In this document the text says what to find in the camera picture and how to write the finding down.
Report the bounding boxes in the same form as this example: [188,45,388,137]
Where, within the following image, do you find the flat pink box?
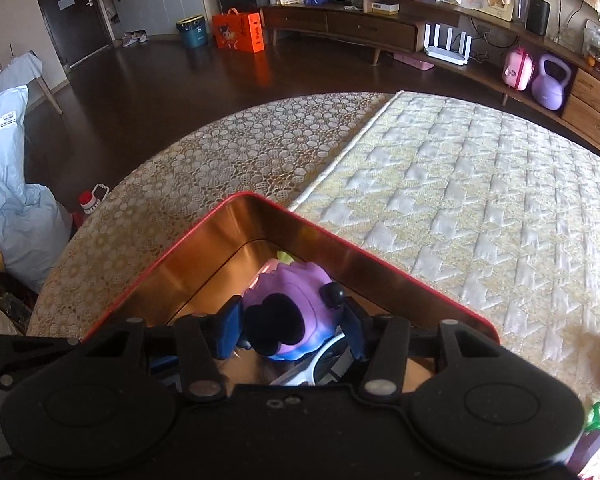
[394,51,436,72]

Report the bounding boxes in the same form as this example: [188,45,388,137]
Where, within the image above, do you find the small table with blue cloth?
[0,50,64,116]

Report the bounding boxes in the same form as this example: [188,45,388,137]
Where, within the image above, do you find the purple block toy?
[570,427,600,479]

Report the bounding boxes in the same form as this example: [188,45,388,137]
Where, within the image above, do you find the black cylinder speaker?
[525,0,552,37]

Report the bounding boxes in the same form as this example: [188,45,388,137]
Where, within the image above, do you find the pink ribbed tray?
[250,258,281,289]

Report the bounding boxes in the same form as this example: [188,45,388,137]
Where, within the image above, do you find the teal trash bin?
[176,15,210,50]

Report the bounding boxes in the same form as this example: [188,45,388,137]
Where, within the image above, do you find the pink toy case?
[501,45,535,92]

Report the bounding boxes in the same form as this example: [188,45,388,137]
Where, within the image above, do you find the cream quilted mat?
[287,91,600,480]

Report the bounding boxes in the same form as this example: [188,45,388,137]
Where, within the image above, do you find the light blue parcel bag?
[0,85,74,294]

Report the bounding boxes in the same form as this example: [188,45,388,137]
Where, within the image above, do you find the purple spiky toy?
[235,257,349,362]

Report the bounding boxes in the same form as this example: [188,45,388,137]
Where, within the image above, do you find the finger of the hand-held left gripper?
[0,331,84,392]

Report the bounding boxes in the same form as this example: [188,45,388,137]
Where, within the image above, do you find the lace pattern tablecloth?
[27,92,399,339]

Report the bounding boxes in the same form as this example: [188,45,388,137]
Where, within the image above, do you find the red tin box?
[82,191,501,392]

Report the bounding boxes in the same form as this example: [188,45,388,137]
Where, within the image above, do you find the red cap water bottle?
[77,184,111,231]

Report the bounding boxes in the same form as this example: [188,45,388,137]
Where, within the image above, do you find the wooden media cabinet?
[260,0,600,167]

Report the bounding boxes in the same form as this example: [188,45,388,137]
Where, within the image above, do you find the purple kettlebell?
[531,53,574,111]

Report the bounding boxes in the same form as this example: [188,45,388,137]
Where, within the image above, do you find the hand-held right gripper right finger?
[341,297,502,404]

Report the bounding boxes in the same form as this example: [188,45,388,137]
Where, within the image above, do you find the dark wooden door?
[30,0,114,69]

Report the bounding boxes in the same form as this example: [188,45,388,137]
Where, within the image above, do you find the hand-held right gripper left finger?
[82,296,246,404]

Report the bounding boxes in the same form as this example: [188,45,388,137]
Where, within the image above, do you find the orange gift bag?
[211,8,266,55]

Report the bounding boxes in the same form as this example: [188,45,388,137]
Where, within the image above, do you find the white router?
[424,22,472,66]

